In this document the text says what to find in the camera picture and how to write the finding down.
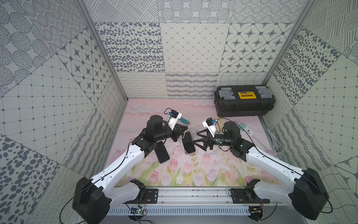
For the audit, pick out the teal flat tool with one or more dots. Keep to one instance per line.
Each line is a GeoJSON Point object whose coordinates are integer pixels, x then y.
{"type": "Point", "coordinates": [183, 120]}

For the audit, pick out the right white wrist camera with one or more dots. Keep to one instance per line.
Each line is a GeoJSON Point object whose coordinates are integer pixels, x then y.
{"type": "Point", "coordinates": [210, 124]}

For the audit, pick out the small circuit board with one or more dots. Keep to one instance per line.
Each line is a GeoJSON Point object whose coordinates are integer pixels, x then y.
{"type": "Point", "coordinates": [138, 211]}

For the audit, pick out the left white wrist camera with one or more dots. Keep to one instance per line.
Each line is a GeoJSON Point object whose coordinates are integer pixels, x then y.
{"type": "Point", "coordinates": [174, 116]}

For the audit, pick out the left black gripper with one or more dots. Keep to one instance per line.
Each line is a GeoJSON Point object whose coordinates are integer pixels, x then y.
{"type": "Point", "coordinates": [173, 133]}

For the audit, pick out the black toolbox yellow handle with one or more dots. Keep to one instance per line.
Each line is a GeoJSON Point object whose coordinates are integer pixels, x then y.
{"type": "Point", "coordinates": [243, 100]}

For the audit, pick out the aluminium mounting rail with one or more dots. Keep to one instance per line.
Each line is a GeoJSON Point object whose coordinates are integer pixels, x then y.
{"type": "Point", "coordinates": [202, 196]}

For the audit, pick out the white power strip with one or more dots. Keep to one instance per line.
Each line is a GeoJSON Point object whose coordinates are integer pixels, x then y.
{"type": "Point", "coordinates": [245, 127]}

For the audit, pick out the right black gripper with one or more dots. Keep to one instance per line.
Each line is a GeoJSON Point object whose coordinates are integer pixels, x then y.
{"type": "Point", "coordinates": [204, 140]}

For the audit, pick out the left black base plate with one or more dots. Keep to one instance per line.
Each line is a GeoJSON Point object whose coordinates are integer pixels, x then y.
{"type": "Point", "coordinates": [151, 196]}

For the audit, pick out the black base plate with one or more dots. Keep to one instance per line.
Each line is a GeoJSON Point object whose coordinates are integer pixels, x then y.
{"type": "Point", "coordinates": [151, 196]}
{"type": "Point", "coordinates": [241, 195]}

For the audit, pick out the pink floral table mat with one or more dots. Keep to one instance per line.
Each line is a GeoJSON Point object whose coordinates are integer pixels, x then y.
{"type": "Point", "coordinates": [211, 168]}

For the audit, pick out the black smartphone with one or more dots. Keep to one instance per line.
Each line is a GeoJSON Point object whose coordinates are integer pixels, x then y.
{"type": "Point", "coordinates": [161, 152]}
{"type": "Point", "coordinates": [187, 143]}

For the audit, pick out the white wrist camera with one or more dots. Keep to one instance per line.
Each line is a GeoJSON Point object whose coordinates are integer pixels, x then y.
{"type": "Point", "coordinates": [174, 116]}
{"type": "Point", "coordinates": [210, 124]}

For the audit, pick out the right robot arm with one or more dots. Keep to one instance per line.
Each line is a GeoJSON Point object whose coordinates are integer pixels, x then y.
{"type": "Point", "coordinates": [302, 188]}

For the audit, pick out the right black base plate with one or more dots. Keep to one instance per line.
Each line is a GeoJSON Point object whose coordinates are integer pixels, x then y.
{"type": "Point", "coordinates": [241, 195]}

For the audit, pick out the white slotted cable duct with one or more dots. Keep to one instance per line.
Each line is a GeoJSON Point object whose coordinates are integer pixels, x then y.
{"type": "Point", "coordinates": [186, 211]}

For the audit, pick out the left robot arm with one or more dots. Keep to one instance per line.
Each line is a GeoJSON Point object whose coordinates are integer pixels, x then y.
{"type": "Point", "coordinates": [94, 197]}

